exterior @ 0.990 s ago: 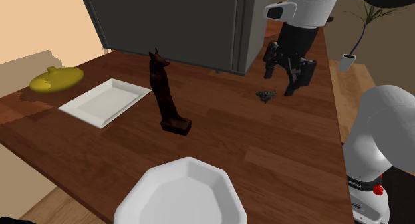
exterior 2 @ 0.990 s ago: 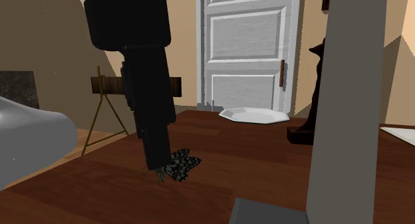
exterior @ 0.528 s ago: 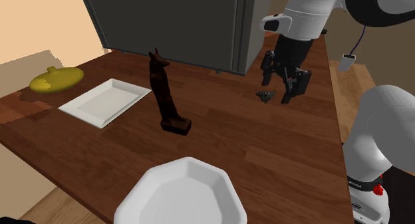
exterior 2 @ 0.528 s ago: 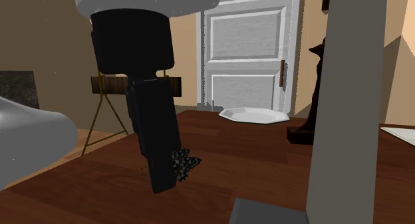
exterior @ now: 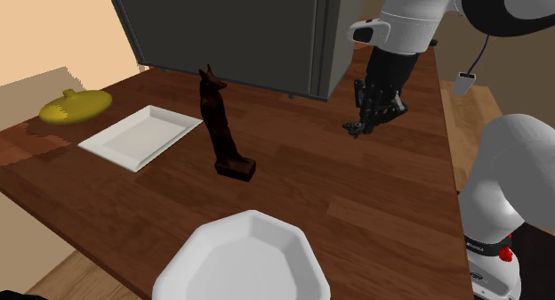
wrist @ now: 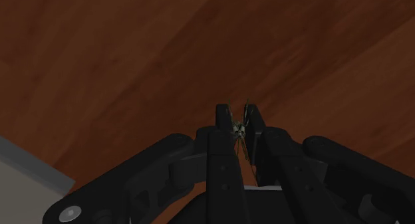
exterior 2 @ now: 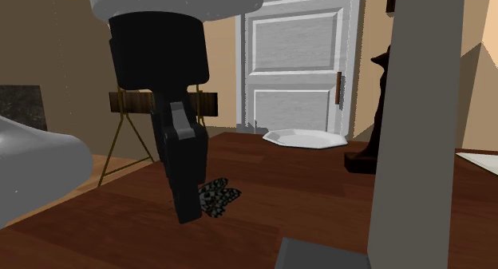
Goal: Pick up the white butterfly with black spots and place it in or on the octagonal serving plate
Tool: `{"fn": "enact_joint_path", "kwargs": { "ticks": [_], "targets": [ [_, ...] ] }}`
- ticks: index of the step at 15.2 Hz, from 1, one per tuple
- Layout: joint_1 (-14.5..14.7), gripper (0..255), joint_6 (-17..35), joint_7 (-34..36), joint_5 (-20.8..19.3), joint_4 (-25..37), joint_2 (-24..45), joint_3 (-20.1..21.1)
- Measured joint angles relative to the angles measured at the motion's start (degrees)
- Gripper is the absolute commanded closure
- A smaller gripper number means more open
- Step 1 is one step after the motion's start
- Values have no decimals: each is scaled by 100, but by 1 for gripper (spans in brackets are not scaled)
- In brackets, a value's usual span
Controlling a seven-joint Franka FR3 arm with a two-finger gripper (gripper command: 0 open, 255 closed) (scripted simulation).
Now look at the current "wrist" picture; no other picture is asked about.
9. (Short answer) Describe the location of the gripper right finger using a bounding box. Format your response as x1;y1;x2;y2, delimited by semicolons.
243;104;415;224

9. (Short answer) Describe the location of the small thin wiry object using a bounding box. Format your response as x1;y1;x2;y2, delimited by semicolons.
227;98;259;187

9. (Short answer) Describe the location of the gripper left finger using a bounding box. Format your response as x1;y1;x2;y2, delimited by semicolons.
42;103;252;224

